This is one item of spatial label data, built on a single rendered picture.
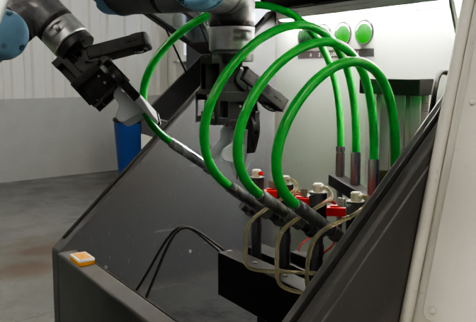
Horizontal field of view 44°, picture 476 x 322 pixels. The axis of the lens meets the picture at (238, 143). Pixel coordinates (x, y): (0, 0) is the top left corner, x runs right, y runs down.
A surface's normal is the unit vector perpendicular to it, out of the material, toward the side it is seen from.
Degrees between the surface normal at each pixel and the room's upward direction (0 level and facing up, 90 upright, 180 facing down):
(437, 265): 76
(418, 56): 90
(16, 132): 90
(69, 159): 90
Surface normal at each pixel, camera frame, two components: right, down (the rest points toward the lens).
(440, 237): -0.80, -0.18
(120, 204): 0.56, 0.10
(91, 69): -0.03, -0.11
